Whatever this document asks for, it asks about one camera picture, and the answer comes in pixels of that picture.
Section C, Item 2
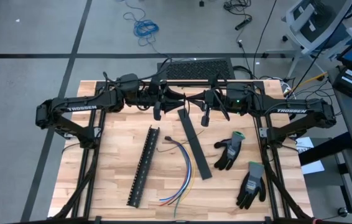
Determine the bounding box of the black aluminium table frame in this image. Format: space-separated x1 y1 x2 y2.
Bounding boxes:
51 80 315 224

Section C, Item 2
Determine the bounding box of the black duct cover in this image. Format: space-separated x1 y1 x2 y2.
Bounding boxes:
177 108 213 180

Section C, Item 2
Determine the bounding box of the black glove green cuff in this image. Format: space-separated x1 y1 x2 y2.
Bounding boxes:
213 131 246 171

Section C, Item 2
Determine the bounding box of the black slotted cable duct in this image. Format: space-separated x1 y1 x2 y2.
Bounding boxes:
126 125 160 208

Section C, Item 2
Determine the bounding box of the bundle of coloured wires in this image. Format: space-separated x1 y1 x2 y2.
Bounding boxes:
159 141 192 207

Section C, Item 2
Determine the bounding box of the yellow floor cable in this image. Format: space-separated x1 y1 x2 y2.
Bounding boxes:
290 72 328 94

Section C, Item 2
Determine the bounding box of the green cable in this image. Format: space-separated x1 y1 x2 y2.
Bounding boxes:
173 141 192 218

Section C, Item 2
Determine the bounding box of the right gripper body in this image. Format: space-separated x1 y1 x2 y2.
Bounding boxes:
201 91 228 128

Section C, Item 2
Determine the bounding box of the black desk leg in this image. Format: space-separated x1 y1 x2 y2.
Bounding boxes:
299 132 352 167

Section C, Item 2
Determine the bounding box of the thin black hanging cable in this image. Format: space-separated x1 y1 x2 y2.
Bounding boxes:
252 0 279 78
287 0 352 97

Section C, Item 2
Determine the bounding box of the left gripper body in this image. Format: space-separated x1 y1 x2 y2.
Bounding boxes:
138 90 164 121

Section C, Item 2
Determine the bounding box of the blue floor cable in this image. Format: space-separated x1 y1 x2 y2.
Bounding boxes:
123 0 161 47

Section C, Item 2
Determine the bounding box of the black power strip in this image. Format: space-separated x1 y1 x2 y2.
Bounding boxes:
234 17 253 31

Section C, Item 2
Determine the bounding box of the thin black cable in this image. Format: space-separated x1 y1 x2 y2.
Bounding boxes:
287 0 352 97
156 129 207 154
252 0 279 78

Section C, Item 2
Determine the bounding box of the white paper sheet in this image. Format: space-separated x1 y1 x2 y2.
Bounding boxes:
295 136 325 175

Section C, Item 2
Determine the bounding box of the black floor cable heap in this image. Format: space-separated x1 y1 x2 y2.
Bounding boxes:
223 0 252 13

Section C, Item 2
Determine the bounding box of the small black computer box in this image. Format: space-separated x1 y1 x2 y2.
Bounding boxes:
332 67 352 100

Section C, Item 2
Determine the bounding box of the grey desk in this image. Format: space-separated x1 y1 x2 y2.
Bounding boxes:
328 62 352 224

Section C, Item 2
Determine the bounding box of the black glove grey cuff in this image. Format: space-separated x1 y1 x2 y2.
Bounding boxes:
236 161 267 210

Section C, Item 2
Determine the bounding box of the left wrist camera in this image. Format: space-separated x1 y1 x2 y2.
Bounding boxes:
148 77 162 95

